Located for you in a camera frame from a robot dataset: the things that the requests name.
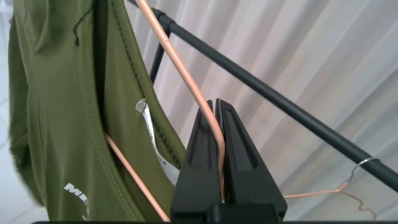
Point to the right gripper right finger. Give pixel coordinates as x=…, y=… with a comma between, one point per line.
x=248, y=186

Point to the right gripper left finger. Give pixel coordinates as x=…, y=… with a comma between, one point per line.
x=196, y=186

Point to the pink clothes hanger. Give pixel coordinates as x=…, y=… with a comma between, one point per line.
x=180, y=65
x=311, y=194

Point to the green printed sleeveless shirt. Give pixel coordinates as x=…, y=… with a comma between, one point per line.
x=62, y=109

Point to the black clothes rack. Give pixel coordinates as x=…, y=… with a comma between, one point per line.
x=280, y=99

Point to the white curtain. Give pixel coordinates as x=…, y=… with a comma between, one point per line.
x=311, y=46

